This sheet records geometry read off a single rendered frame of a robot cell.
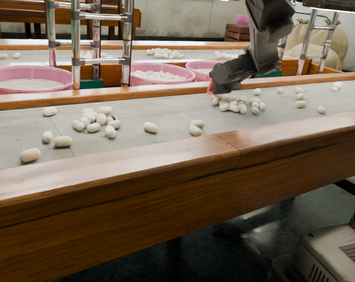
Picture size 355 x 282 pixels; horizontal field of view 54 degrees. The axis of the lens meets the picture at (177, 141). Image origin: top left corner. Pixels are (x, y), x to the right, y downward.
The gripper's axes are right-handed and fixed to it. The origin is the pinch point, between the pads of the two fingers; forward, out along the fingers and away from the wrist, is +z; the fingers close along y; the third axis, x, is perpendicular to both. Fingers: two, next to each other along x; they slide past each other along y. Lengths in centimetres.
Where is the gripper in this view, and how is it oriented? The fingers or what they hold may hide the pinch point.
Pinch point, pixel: (209, 91)
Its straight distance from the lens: 112.6
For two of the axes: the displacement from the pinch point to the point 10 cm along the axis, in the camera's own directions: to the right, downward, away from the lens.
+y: -8.2, 1.5, -5.5
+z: -5.0, 2.7, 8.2
